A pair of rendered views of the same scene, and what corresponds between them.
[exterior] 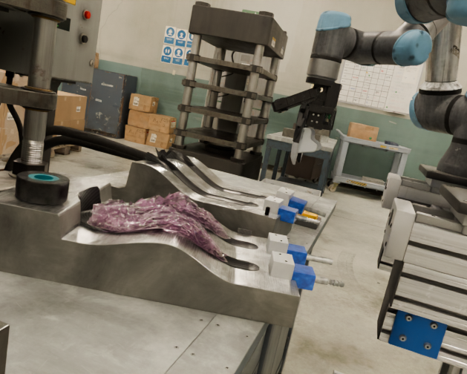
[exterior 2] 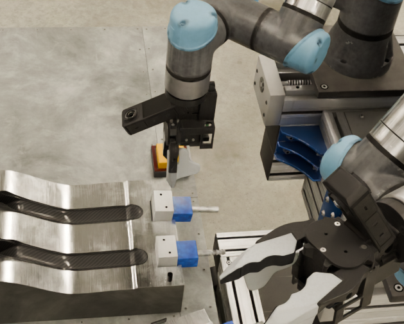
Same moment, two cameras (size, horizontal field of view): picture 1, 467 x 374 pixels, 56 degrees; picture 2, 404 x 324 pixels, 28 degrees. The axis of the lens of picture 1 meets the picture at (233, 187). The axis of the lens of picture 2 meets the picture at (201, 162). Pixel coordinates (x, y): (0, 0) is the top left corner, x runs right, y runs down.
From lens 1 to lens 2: 1.03 m
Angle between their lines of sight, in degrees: 43
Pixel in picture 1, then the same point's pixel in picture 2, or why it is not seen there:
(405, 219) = not seen: hidden behind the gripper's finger
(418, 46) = (316, 60)
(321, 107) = (198, 128)
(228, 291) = not seen: outside the picture
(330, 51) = (198, 72)
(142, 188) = not seen: outside the picture
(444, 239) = (374, 299)
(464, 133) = (356, 25)
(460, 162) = (354, 62)
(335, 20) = (200, 37)
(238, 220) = (138, 295)
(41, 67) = not seen: outside the picture
